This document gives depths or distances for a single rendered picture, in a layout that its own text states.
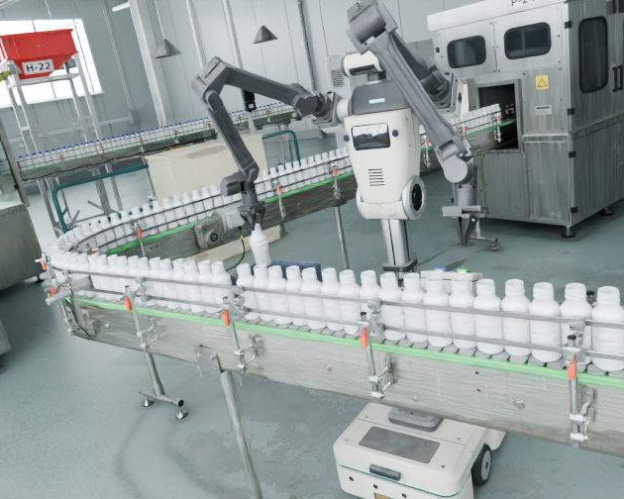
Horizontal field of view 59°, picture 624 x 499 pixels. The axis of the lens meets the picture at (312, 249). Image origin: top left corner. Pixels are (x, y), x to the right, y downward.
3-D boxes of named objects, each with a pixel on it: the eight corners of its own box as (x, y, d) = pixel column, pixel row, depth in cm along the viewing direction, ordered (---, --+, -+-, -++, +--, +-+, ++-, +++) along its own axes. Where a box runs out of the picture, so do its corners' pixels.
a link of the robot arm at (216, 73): (220, 62, 158) (204, 48, 164) (201, 104, 164) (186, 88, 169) (321, 98, 192) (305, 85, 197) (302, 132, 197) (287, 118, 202)
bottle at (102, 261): (124, 294, 208) (112, 253, 203) (113, 300, 203) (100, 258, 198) (113, 293, 210) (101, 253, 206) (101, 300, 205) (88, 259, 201)
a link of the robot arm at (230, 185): (259, 168, 197) (247, 155, 201) (231, 176, 191) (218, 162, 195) (256, 195, 205) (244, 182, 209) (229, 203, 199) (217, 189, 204)
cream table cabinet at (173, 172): (255, 232, 669) (233, 135, 634) (282, 238, 620) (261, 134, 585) (171, 261, 609) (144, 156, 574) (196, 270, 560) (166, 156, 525)
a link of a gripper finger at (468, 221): (468, 246, 136) (469, 208, 136) (441, 245, 140) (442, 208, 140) (477, 246, 142) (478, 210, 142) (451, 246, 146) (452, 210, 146)
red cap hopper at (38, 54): (67, 251, 742) (-3, 35, 660) (55, 245, 799) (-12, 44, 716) (133, 232, 792) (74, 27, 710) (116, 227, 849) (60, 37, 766)
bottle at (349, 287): (347, 338, 142) (337, 278, 137) (343, 328, 147) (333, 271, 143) (369, 333, 142) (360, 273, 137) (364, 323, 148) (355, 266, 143)
